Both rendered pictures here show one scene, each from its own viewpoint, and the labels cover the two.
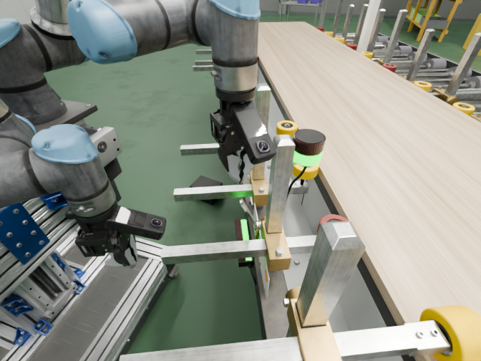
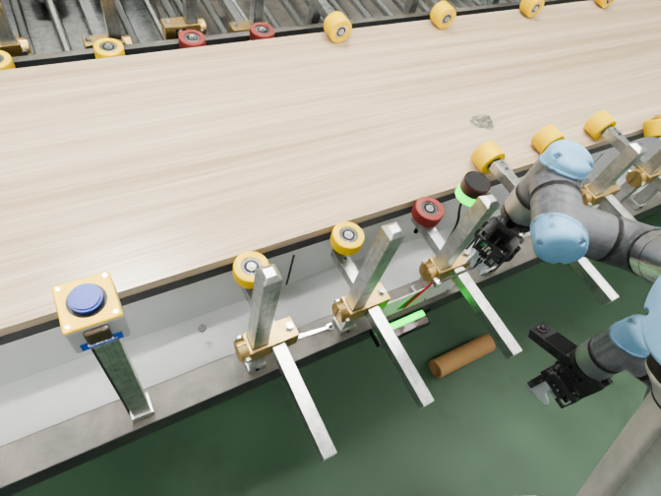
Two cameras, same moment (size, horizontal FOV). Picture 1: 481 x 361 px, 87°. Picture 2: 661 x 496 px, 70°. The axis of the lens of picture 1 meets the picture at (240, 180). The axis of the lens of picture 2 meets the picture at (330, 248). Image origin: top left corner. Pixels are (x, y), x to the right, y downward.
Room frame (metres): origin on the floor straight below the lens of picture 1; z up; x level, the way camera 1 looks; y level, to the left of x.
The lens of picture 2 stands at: (1.09, 0.32, 1.80)
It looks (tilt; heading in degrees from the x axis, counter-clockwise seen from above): 55 degrees down; 231
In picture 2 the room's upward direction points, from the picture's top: 20 degrees clockwise
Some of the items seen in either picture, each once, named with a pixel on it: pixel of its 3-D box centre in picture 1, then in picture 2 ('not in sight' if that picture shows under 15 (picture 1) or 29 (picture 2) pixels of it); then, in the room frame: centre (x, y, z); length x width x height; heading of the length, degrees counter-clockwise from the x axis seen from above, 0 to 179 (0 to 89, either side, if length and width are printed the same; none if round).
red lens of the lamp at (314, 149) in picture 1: (308, 141); (475, 185); (0.42, -0.13, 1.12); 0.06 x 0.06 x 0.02
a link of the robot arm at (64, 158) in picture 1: (71, 162); (628, 344); (0.34, 0.28, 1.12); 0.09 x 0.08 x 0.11; 119
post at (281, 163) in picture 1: (273, 222); (445, 258); (0.41, -0.08, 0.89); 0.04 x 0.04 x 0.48; 5
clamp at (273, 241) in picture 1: (275, 241); (445, 264); (0.39, -0.09, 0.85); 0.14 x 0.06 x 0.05; 5
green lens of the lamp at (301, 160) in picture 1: (305, 152); (470, 192); (0.42, -0.13, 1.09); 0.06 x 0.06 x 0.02
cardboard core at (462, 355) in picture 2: not in sight; (462, 355); (-0.04, 0.00, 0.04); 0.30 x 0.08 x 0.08; 5
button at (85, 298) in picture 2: not in sight; (86, 299); (1.17, -0.01, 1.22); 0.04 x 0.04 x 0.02
